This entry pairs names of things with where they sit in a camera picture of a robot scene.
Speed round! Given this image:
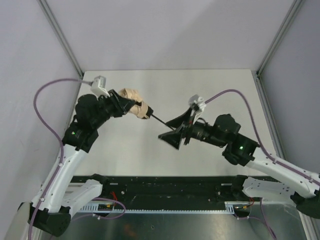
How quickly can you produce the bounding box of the beige folding umbrella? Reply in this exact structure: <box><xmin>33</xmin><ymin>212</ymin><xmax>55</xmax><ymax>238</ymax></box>
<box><xmin>118</xmin><ymin>88</ymin><xmax>173</xmax><ymax>130</ymax></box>

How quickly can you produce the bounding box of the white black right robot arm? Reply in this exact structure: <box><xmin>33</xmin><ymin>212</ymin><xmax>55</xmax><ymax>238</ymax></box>
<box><xmin>158</xmin><ymin>109</ymin><xmax>320</xmax><ymax>219</ymax></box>

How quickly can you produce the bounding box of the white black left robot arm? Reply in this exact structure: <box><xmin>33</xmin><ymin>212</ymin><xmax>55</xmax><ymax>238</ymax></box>
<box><xmin>28</xmin><ymin>90</ymin><xmax>136</xmax><ymax>237</ymax></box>

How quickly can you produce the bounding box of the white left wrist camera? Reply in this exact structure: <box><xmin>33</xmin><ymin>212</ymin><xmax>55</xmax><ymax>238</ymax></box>
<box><xmin>90</xmin><ymin>75</ymin><xmax>110</xmax><ymax>98</ymax></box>

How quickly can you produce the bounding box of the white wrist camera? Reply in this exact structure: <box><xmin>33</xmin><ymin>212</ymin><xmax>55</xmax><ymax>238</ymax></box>
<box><xmin>90</xmin><ymin>75</ymin><xmax>110</xmax><ymax>98</ymax></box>
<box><xmin>188</xmin><ymin>94</ymin><xmax>206</xmax><ymax>112</ymax></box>

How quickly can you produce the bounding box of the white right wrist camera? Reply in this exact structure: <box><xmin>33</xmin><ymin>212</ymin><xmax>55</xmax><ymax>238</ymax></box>
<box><xmin>188</xmin><ymin>94</ymin><xmax>206</xmax><ymax>112</ymax></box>

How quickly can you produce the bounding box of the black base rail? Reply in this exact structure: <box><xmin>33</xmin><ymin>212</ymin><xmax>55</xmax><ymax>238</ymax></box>
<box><xmin>67</xmin><ymin>174</ymin><xmax>273</xmax><ymax>211</ymax></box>

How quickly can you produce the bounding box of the grey slotted cable duct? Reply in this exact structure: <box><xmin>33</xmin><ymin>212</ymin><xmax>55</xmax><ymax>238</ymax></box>
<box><xmin>79</xmin><ymin>201</ymin><xmax>236</xmax><ymax>215</ymax></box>

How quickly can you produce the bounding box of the aluminium right side rail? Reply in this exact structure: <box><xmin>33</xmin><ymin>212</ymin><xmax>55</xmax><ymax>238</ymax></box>
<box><xmin>251</xmin><ymin>71</ymin><xmax>286</xmax><ymax>159</ymax></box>

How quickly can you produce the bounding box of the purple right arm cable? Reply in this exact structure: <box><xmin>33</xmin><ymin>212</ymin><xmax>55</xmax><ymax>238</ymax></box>
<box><xmin>203</xmin><ymin>89</ymin><xmax>320</xmax><ymax>240</ymax></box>

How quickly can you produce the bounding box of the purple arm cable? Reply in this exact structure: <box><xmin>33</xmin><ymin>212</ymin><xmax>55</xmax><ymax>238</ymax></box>
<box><xmin>27</xmin><ymin>78</ymin><xmax>127</xmax><ymax>240</ymax></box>
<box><xmin>203</xmin><ymin>89</ymin><xmax>320</xmax><ymax>240</ymax></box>

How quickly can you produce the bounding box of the aluminium left corner post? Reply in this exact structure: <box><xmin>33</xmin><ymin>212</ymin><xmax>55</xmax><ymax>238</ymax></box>
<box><xmin>37</xmin><ymin>0</ymin><xmax>84</xmax><ymax>79</ymax></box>

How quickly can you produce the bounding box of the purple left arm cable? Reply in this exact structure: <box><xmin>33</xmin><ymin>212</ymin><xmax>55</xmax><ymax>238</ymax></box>
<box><xmin>27</xmin><ymin>78</ymin><xmax>127</xmax><ymax>240</ymax></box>

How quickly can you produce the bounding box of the aluminium corner frame post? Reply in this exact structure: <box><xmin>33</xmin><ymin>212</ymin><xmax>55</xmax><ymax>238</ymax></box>
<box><xmin>256</xmin><ymin>0</ymin><xmax>306</xmax><ymax>77</ymax></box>

